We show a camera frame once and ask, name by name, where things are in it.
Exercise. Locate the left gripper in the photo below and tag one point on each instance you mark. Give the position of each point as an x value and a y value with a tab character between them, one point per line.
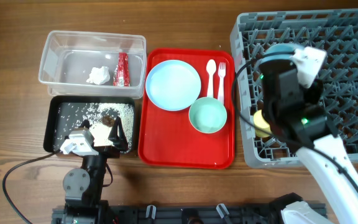
118	141

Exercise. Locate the brown food scrap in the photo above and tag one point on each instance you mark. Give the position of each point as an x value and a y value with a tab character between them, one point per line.
108	121

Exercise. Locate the white napkin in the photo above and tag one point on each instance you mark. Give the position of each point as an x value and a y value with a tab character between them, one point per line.
99	76

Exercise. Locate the red ketchup packet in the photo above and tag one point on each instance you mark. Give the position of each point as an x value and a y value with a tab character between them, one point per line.
122	77

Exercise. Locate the large light blue plate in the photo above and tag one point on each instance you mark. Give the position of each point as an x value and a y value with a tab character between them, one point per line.
173	85

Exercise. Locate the mint green bowl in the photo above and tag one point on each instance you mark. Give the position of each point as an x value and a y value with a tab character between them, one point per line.
207	115

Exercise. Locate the white plastic spoon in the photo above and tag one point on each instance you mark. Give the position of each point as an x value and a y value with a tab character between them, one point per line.
211	69

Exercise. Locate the white plastic fork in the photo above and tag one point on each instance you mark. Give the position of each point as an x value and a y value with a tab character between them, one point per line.
221	74

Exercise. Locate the yellow plastic cup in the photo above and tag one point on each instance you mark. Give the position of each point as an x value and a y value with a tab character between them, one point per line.
260	123

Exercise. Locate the small light blue bowl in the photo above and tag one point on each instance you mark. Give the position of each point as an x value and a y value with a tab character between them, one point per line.
280	49

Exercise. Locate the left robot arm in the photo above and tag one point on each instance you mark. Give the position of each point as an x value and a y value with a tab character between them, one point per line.
83	186

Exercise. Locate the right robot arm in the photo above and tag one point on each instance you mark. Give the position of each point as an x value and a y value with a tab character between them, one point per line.
294	115

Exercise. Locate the black waste tray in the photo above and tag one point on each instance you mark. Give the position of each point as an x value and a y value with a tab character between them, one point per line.
67	113

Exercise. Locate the grey dishwasher rack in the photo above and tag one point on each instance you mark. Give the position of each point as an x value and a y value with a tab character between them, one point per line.
334	31

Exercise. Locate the clear plastic bin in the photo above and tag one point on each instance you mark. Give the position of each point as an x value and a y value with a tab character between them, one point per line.
69	56

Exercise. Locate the red serving tray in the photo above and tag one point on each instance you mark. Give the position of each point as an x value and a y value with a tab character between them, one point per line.
167	138

